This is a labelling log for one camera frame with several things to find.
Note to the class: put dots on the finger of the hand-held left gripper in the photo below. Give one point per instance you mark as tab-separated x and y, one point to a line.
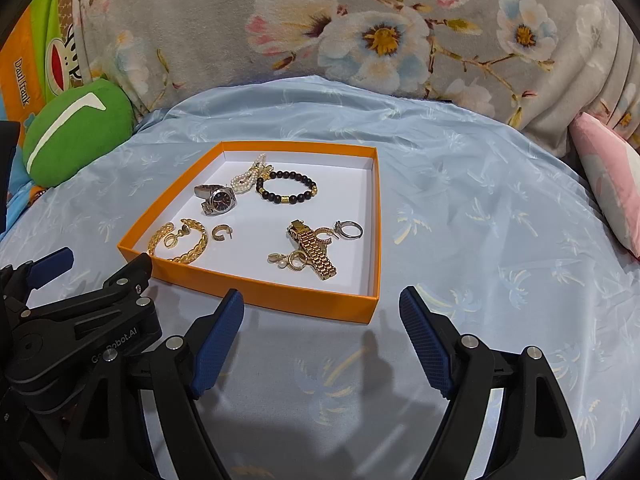
132	275
52	262

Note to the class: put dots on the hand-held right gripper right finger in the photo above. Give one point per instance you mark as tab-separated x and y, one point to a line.
430	345

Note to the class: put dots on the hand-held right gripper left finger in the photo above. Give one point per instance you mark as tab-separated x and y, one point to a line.
215	350

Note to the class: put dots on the orange cardboard box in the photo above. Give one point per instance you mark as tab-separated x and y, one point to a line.
300	305

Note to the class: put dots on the silver wrist watch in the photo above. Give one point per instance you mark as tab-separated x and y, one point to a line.
220	200

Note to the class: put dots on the gold link watch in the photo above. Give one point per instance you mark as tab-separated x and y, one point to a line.
320	260

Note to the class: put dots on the gold braided bangle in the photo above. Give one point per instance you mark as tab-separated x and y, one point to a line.
195	252

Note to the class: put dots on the green plush cushion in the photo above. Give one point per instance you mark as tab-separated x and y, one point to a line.
75	130

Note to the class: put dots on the light blue bed sheet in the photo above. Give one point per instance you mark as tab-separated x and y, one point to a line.
475	210

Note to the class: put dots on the cartoon printed cloth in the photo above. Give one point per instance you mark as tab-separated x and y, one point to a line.
30	80

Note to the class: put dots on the pink pillow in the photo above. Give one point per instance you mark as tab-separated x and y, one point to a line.
610	180

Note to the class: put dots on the grey floral blanket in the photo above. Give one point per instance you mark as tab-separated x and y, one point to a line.
225	20

